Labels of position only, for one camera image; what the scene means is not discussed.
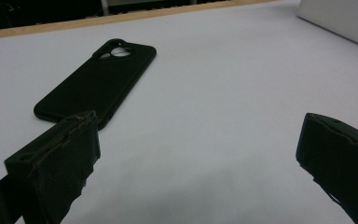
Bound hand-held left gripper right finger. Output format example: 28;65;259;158
295;112;358;224

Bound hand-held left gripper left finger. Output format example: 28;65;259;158
4;109;102;224

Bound black phone case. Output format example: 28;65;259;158
33;37;158;132

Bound white plastic bin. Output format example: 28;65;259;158
297;0;358;52

